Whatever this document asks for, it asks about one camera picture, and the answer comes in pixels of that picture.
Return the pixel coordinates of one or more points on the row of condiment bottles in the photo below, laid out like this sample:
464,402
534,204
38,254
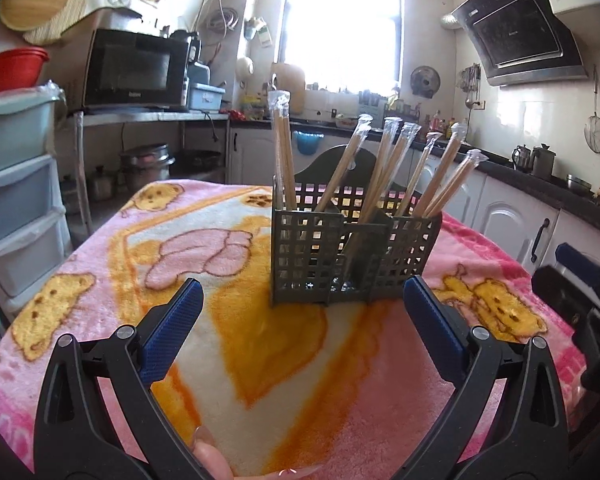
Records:
445,127

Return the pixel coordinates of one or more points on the pink cartoon printed blanket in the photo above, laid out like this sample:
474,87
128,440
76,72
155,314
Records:
280,360

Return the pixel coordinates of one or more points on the red plastic basin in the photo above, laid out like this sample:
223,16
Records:
10,72

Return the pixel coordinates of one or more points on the grey perforated utensil holder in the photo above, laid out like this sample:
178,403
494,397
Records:
305,260

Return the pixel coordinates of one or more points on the pale blue plastic drawer tower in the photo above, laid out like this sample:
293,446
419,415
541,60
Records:
15,195

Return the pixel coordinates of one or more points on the kitchen window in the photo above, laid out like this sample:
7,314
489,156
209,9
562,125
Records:
340,25

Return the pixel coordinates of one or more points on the round wall fan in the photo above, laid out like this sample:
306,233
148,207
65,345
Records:
425,81

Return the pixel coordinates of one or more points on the black blender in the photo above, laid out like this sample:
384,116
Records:
185,45

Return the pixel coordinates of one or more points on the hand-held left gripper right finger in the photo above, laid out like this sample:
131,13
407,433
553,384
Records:
432,325

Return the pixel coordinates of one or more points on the hanging kitchen tools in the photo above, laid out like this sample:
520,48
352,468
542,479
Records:
469,82

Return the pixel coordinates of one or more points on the beige cutting board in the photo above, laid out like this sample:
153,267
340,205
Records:
290,85

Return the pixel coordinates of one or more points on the grey-blue plastic box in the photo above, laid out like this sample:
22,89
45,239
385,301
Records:
206,97

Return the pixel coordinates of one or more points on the patterned bowl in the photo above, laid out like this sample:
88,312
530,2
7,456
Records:
346,121

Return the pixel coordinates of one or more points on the silver vent duct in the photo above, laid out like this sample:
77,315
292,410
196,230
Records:
450,21

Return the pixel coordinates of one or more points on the blue hanging bin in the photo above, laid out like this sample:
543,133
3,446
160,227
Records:
307,142

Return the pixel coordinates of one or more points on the steel pan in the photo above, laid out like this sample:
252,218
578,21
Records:
578,183

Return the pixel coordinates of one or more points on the stacked steel pots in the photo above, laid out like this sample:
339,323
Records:
147,167

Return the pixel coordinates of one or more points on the steel kettle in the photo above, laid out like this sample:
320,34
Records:
543,161

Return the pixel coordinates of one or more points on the white lower kitchen cabinets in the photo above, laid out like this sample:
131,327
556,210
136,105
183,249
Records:
505,210

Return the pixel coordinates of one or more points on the small steel pot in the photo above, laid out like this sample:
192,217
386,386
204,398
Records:
102,182

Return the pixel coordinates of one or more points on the person's left hand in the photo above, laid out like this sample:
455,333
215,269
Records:
215,462

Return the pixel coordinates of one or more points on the group of chopsticks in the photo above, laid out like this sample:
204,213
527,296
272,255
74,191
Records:
285,160

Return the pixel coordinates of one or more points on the black range hood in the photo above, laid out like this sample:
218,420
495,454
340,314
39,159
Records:
520,30

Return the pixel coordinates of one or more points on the black microwave oven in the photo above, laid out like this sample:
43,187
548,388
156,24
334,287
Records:
130,70

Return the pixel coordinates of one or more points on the round woven bamboo mat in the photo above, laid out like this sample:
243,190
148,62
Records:
75,10

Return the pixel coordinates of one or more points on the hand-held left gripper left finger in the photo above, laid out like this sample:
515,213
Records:
175,325

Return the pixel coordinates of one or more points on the white round wall holder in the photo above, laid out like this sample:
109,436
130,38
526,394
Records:
245,66

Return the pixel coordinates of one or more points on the pale blue knife rack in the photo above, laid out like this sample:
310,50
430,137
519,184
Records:
371,104

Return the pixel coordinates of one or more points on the black wok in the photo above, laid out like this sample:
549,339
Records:
200,160

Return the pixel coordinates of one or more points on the steel shelf rack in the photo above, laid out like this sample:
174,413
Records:
145,116

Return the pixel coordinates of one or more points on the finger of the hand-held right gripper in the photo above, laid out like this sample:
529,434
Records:
565,292
577,259

